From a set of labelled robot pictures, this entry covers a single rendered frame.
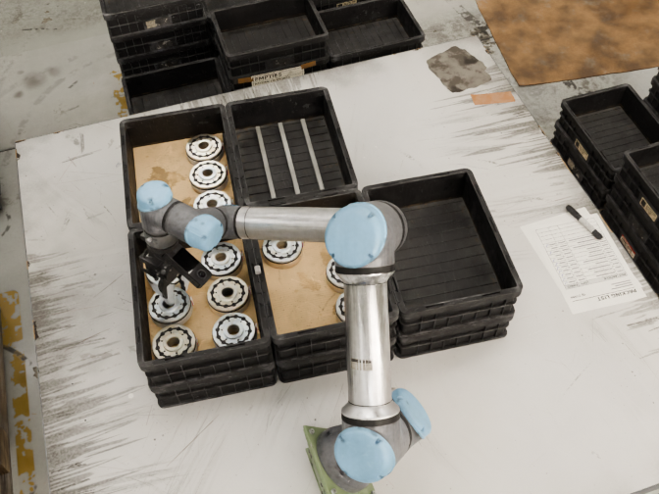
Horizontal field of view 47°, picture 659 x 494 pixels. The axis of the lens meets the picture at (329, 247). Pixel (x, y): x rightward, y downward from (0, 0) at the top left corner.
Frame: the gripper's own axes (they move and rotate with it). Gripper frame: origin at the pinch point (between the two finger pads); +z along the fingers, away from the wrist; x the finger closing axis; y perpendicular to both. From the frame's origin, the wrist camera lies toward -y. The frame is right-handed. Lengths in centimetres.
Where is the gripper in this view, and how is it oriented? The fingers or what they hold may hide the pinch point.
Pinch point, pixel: (178, 297)
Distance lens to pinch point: 191.2
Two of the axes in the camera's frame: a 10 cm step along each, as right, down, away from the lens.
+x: -5.4, 6.1, -5.8
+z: -0.3, 6.7, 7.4
